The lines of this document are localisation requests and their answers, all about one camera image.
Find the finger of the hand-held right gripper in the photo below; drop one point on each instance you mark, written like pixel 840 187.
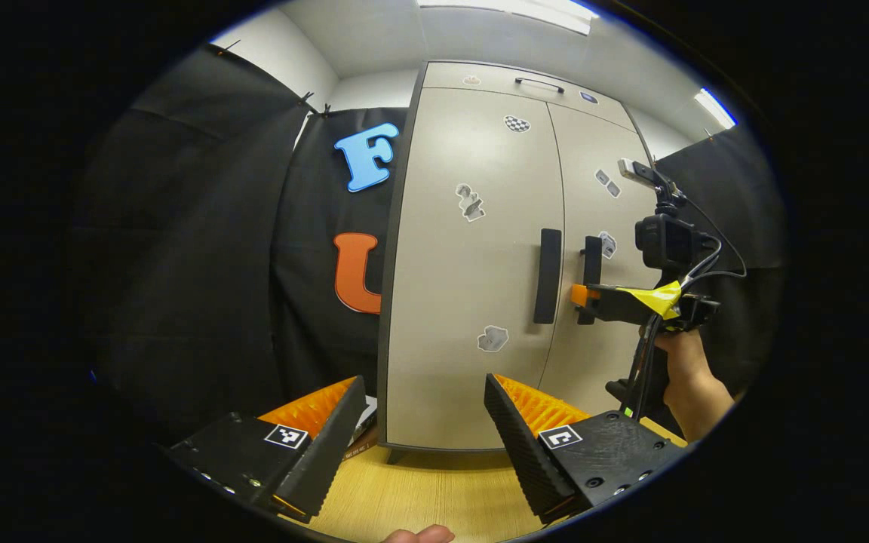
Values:
pixel 612 303

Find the small ceiling light panel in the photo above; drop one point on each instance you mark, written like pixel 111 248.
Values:
pixel 715 108

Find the grey cabinet door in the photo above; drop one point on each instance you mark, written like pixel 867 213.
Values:
pixel 449 302
pixel 585 143

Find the black backdrop cloth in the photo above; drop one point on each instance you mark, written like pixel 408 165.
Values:
pixel 744 196
pixel 193 264

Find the large ceiling light panel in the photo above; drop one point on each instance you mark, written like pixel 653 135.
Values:
pixel 510 11

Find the grey double-door shoe cabinet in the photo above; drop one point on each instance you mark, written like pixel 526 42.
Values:
pixel 446 75

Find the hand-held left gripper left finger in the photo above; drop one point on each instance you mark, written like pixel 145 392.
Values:
pixel 329 452

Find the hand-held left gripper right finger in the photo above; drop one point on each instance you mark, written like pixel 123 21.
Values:
pixel 525 445

